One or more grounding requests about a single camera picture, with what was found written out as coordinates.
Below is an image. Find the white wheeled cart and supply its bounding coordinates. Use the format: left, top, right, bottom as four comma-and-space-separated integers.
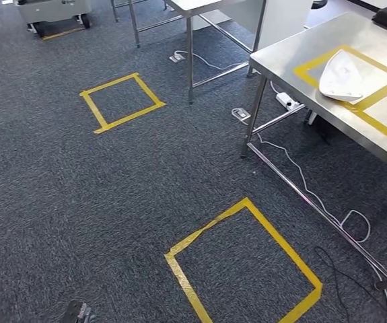
14, 0, 93, 38

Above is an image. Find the white curved plastic part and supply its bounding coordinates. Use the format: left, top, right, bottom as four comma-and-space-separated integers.
318, 48, 364, 102

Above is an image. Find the black floor cable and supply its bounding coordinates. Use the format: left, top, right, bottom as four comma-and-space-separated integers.
314, 246, 387, 323

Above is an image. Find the white floor cable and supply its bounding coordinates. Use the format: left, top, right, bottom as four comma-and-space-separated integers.
256, 133, 387, 323

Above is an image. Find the steel table frame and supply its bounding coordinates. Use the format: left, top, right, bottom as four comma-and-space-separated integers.
110, 0, 184, 49

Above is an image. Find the yellow floor tape mark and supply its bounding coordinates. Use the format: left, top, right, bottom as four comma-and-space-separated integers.
79, 72, 166, 135
164, 197, 323, 323

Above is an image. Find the white socket cable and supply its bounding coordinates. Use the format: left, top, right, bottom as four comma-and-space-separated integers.
174, 50, 251, 72

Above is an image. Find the white power strip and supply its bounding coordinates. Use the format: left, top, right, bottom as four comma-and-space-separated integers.
276, 91, 301, 112

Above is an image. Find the stainless steel workbench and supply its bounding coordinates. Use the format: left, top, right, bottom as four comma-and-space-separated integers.
240, 11, 387, 291

